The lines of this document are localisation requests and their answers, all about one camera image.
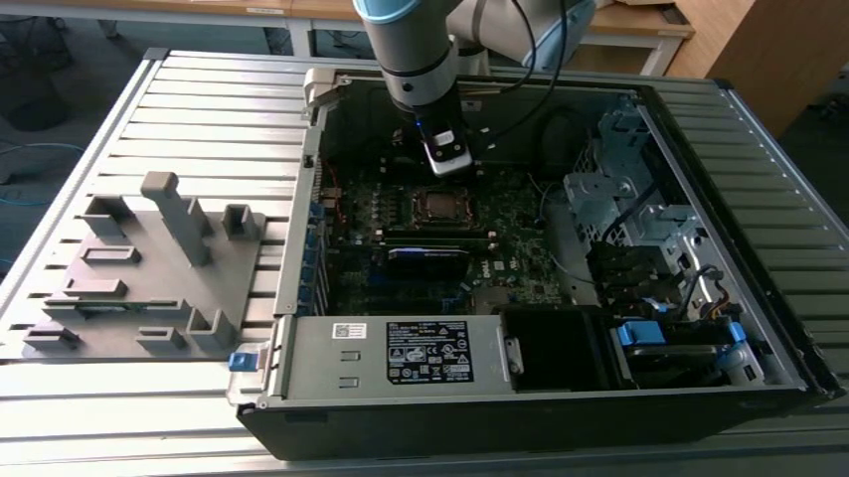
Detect silver square CPU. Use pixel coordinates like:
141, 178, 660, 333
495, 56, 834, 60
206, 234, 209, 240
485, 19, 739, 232
425, 192, 467, 219

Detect metal socket cover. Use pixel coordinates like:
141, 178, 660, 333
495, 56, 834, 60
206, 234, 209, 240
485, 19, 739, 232
409, 188, 477, 230

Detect RAM slot black clips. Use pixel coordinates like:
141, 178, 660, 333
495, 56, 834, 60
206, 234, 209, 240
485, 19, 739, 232
380, 237, 491, 245
381, 226, 489, 235

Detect RAM slot white clips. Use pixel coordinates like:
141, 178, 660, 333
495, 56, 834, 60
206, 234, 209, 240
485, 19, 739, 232
380, 230, 499, 239

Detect silver metal drive cage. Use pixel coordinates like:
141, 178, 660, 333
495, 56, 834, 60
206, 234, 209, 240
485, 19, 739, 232
560, 96, 715, 299

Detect green motherboard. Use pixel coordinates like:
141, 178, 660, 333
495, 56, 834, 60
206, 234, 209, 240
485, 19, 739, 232
309, 157, 597, 318

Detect black graphics card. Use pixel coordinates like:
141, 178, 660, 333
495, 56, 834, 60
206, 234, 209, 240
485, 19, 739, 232
385, 246, 473, 295

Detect black fan shroud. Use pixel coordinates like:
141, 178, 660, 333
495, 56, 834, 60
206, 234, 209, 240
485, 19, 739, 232
495, 305, 623, 395

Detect silver power supply unit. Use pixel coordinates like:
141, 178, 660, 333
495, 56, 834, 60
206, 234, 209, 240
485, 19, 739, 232
261, 313, 527, 399

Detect wooden cabinet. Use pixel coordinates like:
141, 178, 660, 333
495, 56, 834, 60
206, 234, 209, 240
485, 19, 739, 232
665, 0, 849, 140

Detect grey parts rack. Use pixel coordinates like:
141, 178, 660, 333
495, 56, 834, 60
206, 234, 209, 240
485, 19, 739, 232
18, 171, 268, 362

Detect black hard disk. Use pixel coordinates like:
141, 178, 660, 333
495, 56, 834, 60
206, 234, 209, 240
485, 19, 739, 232
621, 344, 726, 390

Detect black office chair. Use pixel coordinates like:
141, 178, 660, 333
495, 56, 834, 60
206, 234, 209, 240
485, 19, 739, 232
0, 14, 75, 133

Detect green RAM stick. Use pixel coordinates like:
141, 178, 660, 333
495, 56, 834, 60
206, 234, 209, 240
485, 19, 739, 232
73, 299, 181, 315

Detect black open PC case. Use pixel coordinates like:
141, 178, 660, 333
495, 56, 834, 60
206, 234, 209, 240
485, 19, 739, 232
224, 67, 847, 461

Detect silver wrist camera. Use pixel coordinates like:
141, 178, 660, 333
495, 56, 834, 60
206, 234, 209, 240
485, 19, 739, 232
421, 127, 475, 179

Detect thick black power cable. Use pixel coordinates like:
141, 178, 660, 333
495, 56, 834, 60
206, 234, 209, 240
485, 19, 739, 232
597, 179, 664, 248

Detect wooden desk white frame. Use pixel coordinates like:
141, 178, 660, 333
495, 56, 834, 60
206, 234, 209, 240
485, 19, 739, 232
0, 0, 313, 57
290, 0, 696, 77

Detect blue disk carrier handle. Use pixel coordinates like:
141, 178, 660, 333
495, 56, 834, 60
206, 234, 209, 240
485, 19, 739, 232
612, 320, 667, 348

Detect coloured wire bundle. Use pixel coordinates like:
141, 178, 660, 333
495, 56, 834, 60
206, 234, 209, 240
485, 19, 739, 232
680, 264, 743, 322

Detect blue floor cable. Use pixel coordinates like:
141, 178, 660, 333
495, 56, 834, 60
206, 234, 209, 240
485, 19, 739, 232
0, 141, 87, 208

